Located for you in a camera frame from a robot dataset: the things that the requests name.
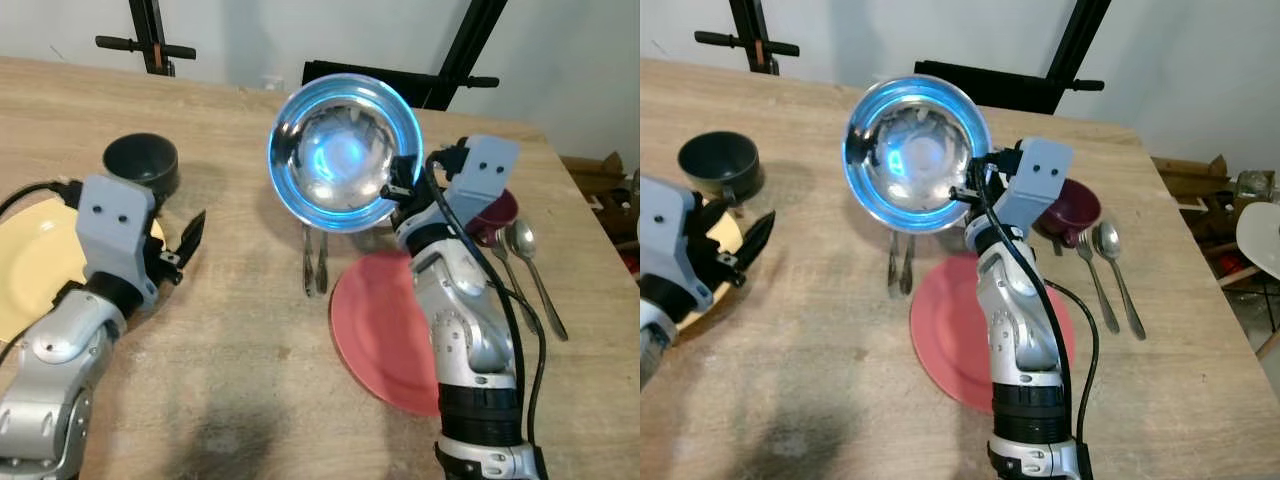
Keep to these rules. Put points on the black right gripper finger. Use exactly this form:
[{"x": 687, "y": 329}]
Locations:
[
  {"x": 968, "y": 180},
  {"x": 403, "y": 178}
]

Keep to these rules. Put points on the shiny steel bowl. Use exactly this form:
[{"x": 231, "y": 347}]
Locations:
[
  {"x": 910, "y": 155},
  {"x": 340, "y": 150}
]

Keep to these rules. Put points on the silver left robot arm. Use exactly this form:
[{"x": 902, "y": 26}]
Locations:
[
  {"x": 655, "y": 335},
  {"x": 55, "y": 350}
]

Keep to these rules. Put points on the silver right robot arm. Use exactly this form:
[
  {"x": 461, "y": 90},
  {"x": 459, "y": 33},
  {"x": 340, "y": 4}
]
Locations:
[
  {"x": 1020, "y": 330},
  {"x": 465, "y": 330}
]

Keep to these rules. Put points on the yellow plate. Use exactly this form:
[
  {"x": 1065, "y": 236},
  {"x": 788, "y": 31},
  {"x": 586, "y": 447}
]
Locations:
[
  {"x": 40, "y": 260},
  {"x": 725, "y": 240}
]

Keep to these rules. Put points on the black cup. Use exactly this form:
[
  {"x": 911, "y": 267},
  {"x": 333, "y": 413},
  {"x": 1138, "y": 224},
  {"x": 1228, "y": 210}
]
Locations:
[
  {"x": 720, "y": 160},
  {"x": 140, "y": 160}
]

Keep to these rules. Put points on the maroon cup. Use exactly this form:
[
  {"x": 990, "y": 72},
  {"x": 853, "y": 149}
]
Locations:
[
  {"x": 500, "y": 212},
  {"x": 1072, "y": 205}
]

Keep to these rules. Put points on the steel cutlery piece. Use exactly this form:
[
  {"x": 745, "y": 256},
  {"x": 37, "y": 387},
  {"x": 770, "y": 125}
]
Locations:
[
  {"x": 892, "y": 265},
  {"x": 307, "y": 265},
  {"x": 322, "y": 265},
  {"x": 906, "y": 265}
]

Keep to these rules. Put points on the steel spoon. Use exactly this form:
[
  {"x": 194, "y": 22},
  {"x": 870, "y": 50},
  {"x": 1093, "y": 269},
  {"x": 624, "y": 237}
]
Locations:
[
  {"x": 1107, "y": 240},
  {"x": 522, "y": 240}
]

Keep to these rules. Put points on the steel fork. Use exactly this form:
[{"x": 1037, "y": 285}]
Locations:
[
  {"x": 508, "y": 265},
  {"x": 1095, "y": 275}
]

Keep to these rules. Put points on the wooden shelf furniture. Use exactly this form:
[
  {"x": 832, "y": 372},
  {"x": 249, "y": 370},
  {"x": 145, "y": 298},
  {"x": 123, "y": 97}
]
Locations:
[
  {"x": 1195, "y": 190},
  {"x": 600, "y": 195}
]

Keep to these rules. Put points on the red plate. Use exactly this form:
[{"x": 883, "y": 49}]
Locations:
[
  {"x": 385, "y": 320},
  {"x": 950, "y": 320}
]

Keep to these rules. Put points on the white chair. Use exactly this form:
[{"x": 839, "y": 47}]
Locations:
[{"x": 1262, "y": 240}]

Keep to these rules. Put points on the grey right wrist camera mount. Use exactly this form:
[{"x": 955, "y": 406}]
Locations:
[
  {"x": 485, "y": 170},
  {"x": 1035, "y": 180}
]

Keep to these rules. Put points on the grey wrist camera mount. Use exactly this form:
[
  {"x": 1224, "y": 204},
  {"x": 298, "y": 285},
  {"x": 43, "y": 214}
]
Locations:
[
  {"x": 668, "y": 225},
  {"x": 1035, "y": 180},
  {"x": 485, "y": 170},
  {"x": 115, "y": 220}
]

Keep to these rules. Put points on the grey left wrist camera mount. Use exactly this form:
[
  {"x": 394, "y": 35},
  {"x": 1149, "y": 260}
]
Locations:
[
  {"x": 115, "y": 220},
  {"x": 668, "y": 225}
]

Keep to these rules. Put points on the black slanted metal frame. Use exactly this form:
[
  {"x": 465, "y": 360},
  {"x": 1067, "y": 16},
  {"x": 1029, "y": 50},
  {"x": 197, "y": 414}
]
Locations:
[
  {"x": 1000, "y": 88},
  {"x": 400, "y": 85}
]

